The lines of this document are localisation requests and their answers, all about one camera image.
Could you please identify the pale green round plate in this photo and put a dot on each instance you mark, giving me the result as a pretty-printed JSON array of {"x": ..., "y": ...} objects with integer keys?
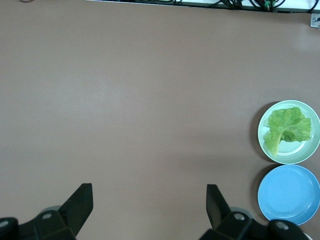
[{"x": 310, "y": 152}]

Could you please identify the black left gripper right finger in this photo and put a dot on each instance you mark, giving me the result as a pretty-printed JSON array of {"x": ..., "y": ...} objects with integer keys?
[{"x": 216, "y": 205}]

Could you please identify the brown table cover sheet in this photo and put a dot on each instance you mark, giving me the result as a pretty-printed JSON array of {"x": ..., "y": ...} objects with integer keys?
[{"x": 125, "y": 100}]

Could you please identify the blue round plate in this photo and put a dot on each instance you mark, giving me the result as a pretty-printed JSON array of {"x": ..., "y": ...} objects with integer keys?
[{"x": 287, "y": 192}]

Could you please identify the green lettuce leaf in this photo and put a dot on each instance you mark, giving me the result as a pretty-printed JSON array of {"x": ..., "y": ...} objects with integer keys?
[{"x": 287, "y": 122}]

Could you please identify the small metal edge bracket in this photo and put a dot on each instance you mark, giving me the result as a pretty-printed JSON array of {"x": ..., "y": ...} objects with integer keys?
[{"x": 314, "y": 20}]

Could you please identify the beige round plate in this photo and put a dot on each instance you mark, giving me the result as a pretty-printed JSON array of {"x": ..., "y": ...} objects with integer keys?
[{"x": 308, "y": 236}]

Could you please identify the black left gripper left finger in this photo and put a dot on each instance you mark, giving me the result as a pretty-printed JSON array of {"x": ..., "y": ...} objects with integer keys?
[{"x": 80, "y": 202}]

